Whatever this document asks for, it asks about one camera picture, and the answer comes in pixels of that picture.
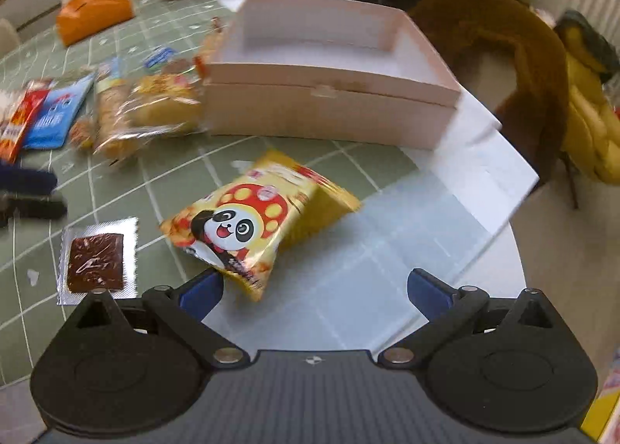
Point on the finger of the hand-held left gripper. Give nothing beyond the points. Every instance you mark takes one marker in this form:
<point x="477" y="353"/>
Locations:
<point x="26" y="180"/>
<point x="34" y="210"/>

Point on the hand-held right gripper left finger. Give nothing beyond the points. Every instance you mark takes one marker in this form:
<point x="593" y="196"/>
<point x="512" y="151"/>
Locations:
<point x="201" y="290"/>

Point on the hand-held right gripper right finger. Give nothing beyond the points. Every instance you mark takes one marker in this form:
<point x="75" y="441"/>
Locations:
<point x="428" y="291"/>

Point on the yellow panda snack packet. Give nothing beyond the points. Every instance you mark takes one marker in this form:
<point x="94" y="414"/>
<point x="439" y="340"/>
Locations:
<point x="242" y="226"/>

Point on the brown snack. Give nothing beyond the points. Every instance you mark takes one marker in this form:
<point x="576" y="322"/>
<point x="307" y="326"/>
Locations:
<point x="97" y="255"/>

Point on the clear bread packet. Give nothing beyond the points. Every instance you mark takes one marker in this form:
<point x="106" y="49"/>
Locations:
<point x="164" y="105"/>

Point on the pink cardboard box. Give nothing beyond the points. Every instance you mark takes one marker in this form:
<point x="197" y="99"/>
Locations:
<point x="315" y="110"/>

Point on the red snack packet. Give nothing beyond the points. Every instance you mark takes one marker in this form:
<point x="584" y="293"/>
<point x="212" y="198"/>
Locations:
<point x="19" y="127"/>

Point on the blue snack packet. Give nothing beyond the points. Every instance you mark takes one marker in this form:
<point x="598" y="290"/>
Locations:
<point x="51" y="119"/>

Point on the small orange snack packet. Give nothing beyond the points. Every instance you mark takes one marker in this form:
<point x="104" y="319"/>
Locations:
<point x="81" y="133"/>

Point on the white snack packet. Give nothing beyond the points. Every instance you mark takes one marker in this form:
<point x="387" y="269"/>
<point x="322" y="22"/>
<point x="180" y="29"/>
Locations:
<point x="7" y="102"/>

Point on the green checked tablecloth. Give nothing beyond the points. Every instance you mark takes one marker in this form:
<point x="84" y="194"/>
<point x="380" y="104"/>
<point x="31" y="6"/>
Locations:
<point x="169" y="173"/>

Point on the white paper sheet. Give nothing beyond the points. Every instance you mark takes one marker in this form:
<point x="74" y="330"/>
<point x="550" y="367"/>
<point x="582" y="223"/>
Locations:
<point x="484" y="173"/>

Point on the orange tissue box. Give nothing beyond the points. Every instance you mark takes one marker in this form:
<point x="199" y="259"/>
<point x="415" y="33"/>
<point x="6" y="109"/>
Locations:
<point x="92" y="13"/>

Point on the yellow chair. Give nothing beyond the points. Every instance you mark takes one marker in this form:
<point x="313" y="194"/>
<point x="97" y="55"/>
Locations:
<point x="586" y="124"/>

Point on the brown furry chair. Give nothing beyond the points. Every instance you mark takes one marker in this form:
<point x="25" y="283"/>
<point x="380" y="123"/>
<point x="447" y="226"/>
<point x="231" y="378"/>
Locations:
<point x="484" y="22"/>

